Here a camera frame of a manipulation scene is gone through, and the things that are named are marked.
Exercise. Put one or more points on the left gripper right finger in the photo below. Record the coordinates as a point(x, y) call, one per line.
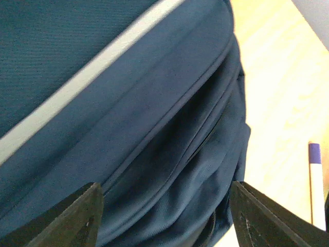
point(260, 221)

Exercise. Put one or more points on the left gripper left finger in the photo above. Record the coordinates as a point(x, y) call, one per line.
point(74, 221)

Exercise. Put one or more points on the navy blue backpack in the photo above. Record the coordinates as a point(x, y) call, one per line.
point(145, 98)

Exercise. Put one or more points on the purple capped white pen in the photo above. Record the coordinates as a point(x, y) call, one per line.
point(316, 186)

